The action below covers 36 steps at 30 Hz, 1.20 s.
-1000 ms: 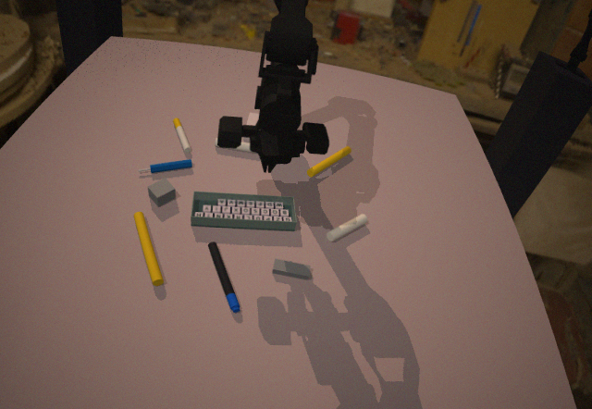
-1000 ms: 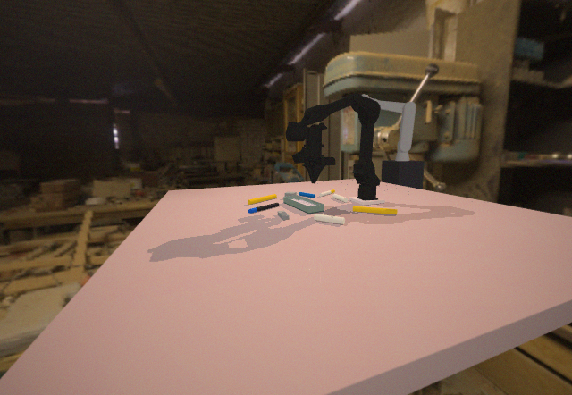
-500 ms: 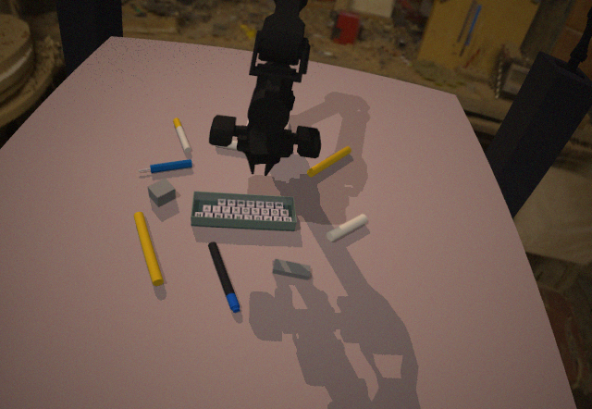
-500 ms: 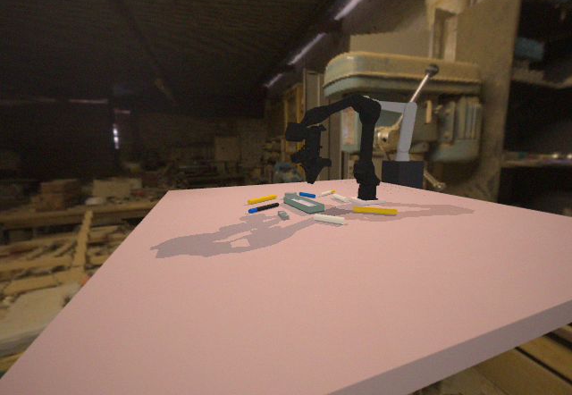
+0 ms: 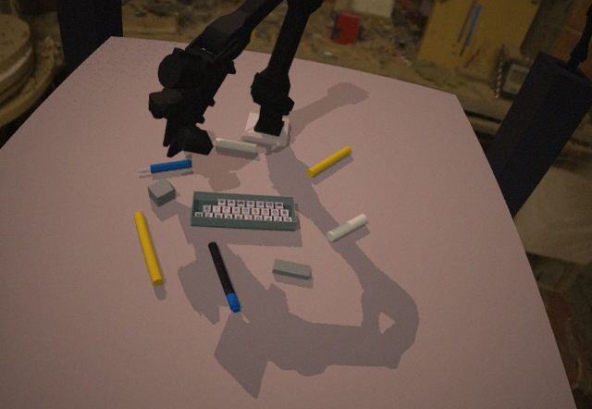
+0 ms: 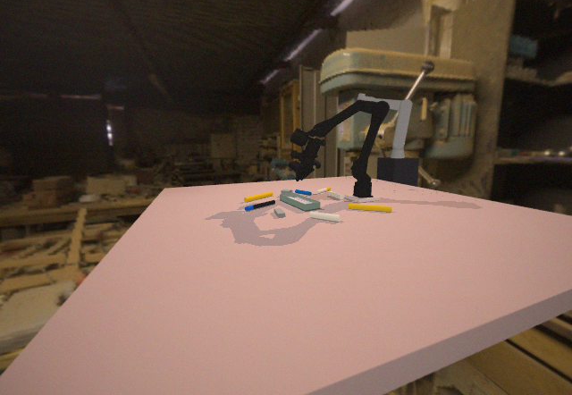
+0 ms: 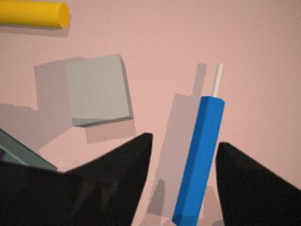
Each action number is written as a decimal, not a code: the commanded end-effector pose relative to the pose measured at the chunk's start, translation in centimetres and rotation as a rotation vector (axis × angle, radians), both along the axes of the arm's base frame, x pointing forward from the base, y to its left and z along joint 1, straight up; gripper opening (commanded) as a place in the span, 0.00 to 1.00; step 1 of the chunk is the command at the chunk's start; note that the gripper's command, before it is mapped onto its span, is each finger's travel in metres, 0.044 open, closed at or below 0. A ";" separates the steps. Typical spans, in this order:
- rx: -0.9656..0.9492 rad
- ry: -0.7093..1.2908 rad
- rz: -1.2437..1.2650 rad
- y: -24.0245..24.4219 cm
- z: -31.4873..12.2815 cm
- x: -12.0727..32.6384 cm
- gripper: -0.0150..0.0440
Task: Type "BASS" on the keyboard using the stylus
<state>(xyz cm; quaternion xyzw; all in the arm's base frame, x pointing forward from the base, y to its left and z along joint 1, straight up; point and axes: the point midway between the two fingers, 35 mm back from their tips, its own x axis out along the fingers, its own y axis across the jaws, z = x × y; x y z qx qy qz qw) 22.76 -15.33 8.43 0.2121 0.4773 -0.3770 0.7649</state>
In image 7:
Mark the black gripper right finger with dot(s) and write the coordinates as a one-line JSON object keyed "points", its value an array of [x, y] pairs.
{"points": [[252, 195]]}

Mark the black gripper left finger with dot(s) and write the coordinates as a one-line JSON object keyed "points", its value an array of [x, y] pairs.
{"points": [[104, 192]]}

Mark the blue stylus with grey tip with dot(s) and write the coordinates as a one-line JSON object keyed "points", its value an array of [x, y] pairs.
{"points": [[200, 158]]}

